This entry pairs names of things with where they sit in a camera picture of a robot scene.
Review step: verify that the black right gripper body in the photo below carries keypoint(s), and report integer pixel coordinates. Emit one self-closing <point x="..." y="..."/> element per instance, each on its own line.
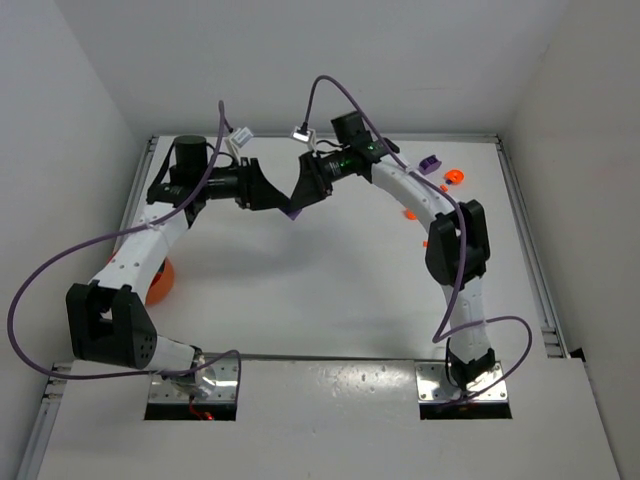
<point x="316" y="174"/>

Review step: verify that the aluminium frame rail left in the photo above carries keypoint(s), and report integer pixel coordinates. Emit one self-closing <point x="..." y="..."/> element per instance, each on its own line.
<point x="54" y="389"/>

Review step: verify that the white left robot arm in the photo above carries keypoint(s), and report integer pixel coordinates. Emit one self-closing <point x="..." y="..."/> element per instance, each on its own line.
<point x="108" y="320"/>

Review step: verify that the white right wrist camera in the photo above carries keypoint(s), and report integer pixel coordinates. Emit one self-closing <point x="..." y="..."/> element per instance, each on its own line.
<point x="304" y="135"/>

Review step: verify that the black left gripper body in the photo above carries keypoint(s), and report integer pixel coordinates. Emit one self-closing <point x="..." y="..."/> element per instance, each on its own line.
<point x="249" y="183"/>

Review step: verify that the orange divided round container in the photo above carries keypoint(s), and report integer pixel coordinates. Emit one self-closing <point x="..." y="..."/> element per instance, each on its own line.
<point x="162" y="284"/>

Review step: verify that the aluminium frame rail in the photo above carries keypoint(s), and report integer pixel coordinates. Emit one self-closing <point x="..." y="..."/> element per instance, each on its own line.
<point x="54" y="389"/>
<point x="549" y="323"/>

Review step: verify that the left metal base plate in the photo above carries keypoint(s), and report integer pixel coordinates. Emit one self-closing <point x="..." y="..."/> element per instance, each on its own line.
<point x="215" y="385"/>

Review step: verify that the purple lego piece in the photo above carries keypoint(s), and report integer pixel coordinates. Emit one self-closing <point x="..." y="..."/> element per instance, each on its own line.
<point x="292" y="215"/>

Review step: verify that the orange small cup container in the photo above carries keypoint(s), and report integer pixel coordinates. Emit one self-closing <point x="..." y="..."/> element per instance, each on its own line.
<point x="454" y="177"/>

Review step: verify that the aluminium frame rail right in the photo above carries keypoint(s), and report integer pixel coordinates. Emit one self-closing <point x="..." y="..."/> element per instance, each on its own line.
<point x="549" y="323"/>

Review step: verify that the orange round lego piece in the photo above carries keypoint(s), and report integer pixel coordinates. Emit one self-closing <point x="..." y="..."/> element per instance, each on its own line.
<point x="410" y="215"/>

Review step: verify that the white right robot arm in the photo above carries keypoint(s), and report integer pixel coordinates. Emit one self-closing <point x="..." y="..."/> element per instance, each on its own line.
<point x="458" y="244"/>

